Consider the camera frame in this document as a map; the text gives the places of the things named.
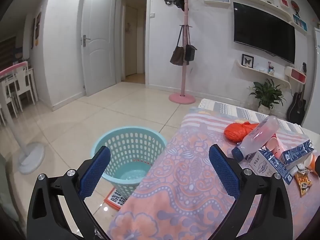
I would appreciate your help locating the wall picture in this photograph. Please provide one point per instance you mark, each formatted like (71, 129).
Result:
(38, 27)

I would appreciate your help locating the white cabinet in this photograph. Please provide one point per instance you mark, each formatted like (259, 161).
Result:
(312, 80)

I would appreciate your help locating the white curved lower shelf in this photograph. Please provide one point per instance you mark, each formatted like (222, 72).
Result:
(262, 72)

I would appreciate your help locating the beige interior door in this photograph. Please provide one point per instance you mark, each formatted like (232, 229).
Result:
(130, 42)

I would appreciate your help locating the black cap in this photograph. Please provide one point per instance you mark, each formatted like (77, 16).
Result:
(180, 3)

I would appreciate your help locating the small flower figurine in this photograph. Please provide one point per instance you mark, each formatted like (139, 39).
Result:
(271, 68)

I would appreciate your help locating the red white box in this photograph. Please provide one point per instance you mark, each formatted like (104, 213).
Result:
(297, 75)

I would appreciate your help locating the red wall box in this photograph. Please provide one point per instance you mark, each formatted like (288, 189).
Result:
(284, 1)

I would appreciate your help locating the white pink standing fan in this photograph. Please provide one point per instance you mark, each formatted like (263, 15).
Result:
(31, 157)

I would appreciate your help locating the printed floor mat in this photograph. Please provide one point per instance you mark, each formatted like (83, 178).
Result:
(115, 200)

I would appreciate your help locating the clear plastic bottle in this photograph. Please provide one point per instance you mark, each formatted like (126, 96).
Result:
(257, 135)

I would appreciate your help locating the brown hanging bag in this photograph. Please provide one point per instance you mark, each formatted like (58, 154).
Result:
(178, 55)

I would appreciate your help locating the white grey patterned cloth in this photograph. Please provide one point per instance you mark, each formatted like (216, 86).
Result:
(225, 108)

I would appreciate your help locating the teal open wall box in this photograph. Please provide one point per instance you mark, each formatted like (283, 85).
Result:
(300, 22)

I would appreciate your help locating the pink plastic packet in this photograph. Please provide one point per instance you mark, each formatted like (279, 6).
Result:
(273, 147)

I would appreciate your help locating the white chair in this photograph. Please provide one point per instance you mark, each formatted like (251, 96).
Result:
(25, 85)

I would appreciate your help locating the orange plastic bag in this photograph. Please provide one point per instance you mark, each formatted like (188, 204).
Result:
(235, 132)

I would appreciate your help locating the black television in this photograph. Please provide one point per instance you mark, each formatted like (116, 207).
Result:
(262, 30)

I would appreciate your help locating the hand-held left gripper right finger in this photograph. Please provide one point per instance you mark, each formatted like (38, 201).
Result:
(222, 167)

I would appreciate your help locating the blue white milk carton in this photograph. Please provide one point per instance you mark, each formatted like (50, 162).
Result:
(295, 153)
(262, 165)

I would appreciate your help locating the teal plastic basket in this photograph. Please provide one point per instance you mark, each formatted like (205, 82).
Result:
(135, 140)

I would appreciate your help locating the black hanging bag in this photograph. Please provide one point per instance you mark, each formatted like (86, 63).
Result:
(190, 53)

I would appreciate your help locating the pink coat rack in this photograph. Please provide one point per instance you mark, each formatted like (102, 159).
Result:
(184, 80)

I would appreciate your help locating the black guitar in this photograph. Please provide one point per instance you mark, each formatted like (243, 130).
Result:
(297, 107)

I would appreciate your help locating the pink floral patterned blanket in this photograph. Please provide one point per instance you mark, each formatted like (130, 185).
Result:
(180, 160)

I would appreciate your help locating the white door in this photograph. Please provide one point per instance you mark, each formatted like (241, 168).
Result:
(97, 42)

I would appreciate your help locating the framed butterfly picture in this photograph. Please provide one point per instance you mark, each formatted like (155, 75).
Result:
(247, 60)

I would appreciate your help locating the green potted plant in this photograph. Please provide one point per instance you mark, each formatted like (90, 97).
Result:
(267, 95)

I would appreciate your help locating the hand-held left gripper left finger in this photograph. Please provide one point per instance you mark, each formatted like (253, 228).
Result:
(96, 172)

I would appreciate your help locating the orange panda snack packet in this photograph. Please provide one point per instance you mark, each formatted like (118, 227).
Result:
(303, 185)

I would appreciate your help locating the white curved wall shelf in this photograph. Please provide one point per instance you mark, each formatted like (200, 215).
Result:
(260, 1)

